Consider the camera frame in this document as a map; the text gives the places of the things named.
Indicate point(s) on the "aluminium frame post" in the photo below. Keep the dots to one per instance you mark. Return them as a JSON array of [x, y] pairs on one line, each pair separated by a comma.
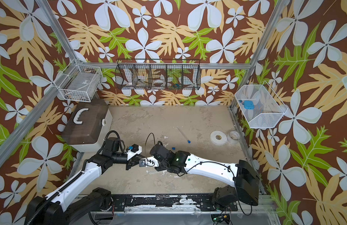
[[57, 29], [268, 31]]

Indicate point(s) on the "blue object in basket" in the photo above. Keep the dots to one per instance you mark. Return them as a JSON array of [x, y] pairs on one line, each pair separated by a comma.
[[248, 105]]

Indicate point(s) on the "white wire basket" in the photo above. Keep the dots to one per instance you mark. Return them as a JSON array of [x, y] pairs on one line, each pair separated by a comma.
[[269, 108], [78, 81]]

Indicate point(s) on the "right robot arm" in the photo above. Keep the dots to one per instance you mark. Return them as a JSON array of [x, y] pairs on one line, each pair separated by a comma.
[[241, 178]]

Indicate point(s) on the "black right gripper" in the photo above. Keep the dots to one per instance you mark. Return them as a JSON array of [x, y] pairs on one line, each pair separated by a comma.
[[160, 168]]

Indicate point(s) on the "aluminium frame rail left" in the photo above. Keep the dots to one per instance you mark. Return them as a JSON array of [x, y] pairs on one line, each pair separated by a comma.
[[19, 133]]

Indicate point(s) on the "clear packing tape roll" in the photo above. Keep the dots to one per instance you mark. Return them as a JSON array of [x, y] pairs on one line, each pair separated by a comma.
[[233, 137]]

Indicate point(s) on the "white foam tape roll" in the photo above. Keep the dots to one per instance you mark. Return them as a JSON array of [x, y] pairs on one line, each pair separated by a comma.
[[218, 138]]

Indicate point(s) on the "aluminium frame post left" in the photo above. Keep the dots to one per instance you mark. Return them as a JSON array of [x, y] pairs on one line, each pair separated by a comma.
[[57, 29]]

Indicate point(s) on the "white wire basket right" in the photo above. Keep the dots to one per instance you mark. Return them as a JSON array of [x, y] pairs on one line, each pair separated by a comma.
[[269, 108]]

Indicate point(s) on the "aluminium frame post right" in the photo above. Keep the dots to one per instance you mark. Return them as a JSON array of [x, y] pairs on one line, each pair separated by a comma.
[[268, 31]]

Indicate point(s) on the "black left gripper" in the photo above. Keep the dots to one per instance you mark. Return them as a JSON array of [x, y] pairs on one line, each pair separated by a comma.
[[132, 161]]

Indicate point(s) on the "white wire basket left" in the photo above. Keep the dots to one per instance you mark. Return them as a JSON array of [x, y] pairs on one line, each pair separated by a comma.
[[78, 81]]

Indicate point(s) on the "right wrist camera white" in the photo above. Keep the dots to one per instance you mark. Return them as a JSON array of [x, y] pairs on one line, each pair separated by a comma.
[[148, 162]]

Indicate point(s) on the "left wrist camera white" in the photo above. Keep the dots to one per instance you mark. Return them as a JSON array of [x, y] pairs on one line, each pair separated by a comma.
[[133, 150]]

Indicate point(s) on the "black wire basket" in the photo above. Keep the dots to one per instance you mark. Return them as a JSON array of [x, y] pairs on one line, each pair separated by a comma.
[[158, 74]]

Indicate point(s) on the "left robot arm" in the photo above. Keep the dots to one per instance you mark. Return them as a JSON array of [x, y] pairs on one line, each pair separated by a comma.
[[60, 208]]

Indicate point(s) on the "brown lid storage box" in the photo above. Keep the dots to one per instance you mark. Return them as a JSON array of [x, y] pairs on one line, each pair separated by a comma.
[[87, 127]]

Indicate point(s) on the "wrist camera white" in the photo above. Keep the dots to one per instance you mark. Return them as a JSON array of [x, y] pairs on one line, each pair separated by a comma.
[[148, 162], [133, 150]]

